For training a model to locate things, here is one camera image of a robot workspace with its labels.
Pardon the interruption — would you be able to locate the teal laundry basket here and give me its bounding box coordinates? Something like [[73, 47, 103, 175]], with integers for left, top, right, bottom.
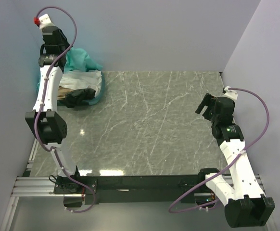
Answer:
[[38, 69, 106, 106]]

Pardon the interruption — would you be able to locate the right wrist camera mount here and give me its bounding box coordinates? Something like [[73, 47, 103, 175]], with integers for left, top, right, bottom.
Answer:
[[222, 86, 238, 101]]

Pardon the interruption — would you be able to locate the black base beam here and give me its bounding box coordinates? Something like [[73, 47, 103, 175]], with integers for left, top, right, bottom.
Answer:
[[53, 175, 225, 207]]

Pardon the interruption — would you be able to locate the aluminium frame rail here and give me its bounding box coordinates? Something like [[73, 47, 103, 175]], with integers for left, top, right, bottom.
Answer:
[[0, 129, 56, 231]]

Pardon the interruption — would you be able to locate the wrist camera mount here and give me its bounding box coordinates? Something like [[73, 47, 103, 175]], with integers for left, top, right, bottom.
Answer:
[[222, 86, 238, 101], [34, 13, 53, 30]]

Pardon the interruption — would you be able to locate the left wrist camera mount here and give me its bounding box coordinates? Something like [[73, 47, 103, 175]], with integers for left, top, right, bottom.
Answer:
[[34, 13, 53, 30]]

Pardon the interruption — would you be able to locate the teal t shirt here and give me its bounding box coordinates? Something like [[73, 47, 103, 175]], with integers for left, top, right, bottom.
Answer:
[[36, 47, 104, 90]]

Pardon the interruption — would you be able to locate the white t shirt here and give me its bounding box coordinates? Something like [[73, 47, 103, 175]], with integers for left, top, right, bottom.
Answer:
[[59, 70, 102, 96]]

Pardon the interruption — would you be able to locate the tan t shirt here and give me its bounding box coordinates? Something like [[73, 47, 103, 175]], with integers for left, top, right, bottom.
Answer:
[[57, 86, 73, 100]]

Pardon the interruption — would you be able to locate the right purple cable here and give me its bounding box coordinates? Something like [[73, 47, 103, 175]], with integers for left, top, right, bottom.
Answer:
[[168, 88, 268, 214]]

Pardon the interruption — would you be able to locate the black t shirt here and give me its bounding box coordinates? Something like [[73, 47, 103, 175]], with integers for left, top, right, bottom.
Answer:
[[57, 88, 96, 108]]

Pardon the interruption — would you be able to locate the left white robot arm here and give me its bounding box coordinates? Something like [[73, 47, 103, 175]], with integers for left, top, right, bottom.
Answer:
[[25, 25, 82, 193]]

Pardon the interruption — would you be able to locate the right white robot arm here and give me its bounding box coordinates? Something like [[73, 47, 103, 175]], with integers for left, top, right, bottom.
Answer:
[[195, 92, 275, 228]]

